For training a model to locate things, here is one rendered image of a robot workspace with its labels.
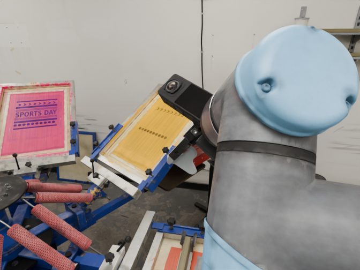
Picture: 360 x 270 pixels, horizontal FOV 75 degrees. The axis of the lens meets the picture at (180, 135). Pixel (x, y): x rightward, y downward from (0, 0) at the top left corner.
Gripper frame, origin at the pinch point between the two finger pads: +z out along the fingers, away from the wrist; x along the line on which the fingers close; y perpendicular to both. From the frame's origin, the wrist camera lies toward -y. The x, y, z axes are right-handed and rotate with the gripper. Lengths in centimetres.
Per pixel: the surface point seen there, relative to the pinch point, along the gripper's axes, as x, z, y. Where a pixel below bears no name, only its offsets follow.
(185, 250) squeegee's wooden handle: -25, 61, 35
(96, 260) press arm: -54, 64, 9
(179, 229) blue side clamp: -22, 80, 31
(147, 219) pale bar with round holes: -30, 82, 16
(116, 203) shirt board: -41, 115, -2
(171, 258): -34, 71, 35
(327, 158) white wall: 134, 195, 136
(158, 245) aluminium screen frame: -34, 74, 27
